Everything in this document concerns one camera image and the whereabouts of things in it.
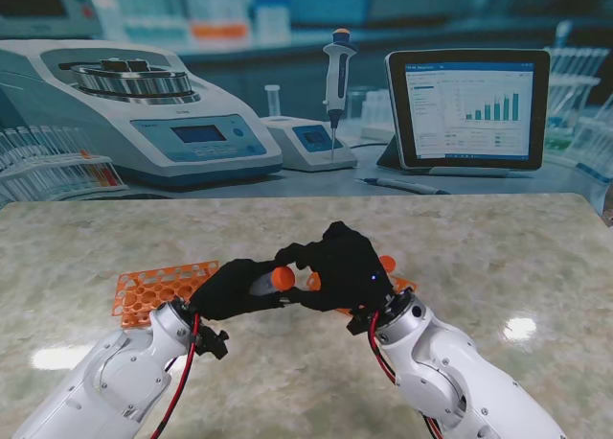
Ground printed laboratory backdrop banner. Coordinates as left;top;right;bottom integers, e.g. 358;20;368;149
0;0;613;227

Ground clear plastic test tube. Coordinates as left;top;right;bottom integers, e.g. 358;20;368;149
248;271;279;297

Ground orange test tube rack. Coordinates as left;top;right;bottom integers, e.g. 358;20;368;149
306;271;417;315
112;260;224;329

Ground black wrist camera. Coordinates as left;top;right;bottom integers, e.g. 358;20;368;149
347;309;377;335
193;323;230;361

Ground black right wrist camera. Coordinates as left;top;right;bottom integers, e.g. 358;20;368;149
347;309;377;335

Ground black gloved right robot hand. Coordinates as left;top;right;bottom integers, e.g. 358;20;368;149
274;220;397;314

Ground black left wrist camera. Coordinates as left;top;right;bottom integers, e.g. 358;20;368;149
193;323;230;361

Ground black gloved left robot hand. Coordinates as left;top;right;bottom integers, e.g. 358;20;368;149
189;259;292;321

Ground red black arm cable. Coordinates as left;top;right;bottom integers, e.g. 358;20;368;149
150;312;202;439
367;312;444;439

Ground red black left arm cable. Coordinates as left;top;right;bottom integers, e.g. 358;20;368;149
150;312;202;439

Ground red black right arm cable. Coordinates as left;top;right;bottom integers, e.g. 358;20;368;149
367;312;444;439

